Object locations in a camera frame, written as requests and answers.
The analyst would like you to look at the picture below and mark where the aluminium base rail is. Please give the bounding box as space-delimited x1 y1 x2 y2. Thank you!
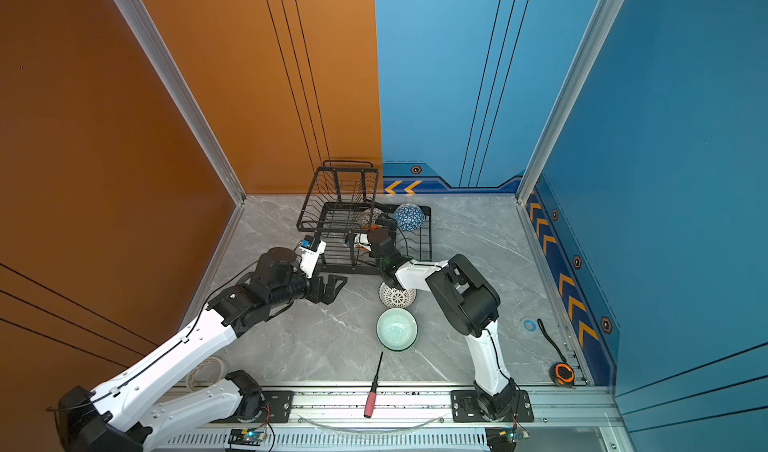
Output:
160 382 634 451

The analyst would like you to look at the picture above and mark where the blue triangle patterned bowl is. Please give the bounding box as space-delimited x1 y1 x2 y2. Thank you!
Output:
392 203 426 232

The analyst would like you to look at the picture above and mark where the beige brown patterned bowl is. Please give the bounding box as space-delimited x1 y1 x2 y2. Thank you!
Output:
357 207 384 230

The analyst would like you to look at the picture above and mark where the aluminium corner post right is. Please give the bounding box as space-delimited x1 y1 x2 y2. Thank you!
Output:
516 0 625 206

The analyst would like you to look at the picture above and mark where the mint green bowl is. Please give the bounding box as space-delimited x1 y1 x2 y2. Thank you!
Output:
376 308 418 352

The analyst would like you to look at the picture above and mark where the green circuit board left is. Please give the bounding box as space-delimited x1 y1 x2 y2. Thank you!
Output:
227 428 269 448

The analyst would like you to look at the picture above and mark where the red handled screwdriver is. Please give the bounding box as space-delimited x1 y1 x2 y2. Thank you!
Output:
363 352 384 419

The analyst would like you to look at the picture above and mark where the black wire dish rack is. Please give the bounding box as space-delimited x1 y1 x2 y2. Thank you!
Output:
296 160 432 275

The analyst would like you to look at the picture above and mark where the orange bowl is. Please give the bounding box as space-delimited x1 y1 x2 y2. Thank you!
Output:
353 233 372 253

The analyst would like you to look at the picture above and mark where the white tape roll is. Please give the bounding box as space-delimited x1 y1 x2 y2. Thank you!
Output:
184 356 228 392

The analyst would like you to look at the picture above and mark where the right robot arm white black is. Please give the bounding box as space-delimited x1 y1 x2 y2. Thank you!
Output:
367 228 534 423

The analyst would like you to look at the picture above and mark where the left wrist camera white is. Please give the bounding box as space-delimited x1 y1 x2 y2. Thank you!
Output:
299 235 327 279

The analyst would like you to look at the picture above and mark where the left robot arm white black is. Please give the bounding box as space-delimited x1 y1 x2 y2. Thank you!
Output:
51 247 348 451

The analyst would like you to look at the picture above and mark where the aluminium corner post left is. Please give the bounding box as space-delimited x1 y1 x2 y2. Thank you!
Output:
113 0 246 206

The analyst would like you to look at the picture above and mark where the clear cable loop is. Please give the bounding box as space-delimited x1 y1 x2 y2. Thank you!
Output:
296 414 448 435

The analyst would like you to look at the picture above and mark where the aluminium corner post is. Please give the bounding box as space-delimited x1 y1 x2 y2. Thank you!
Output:
516 0 625 206
113 0 246 206

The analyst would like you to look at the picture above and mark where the white maroon patterned bowl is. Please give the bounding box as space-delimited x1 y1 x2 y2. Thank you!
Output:
378 282 417 309

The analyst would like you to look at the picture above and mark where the circuit board right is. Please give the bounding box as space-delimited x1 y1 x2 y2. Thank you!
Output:
485 422 530 452

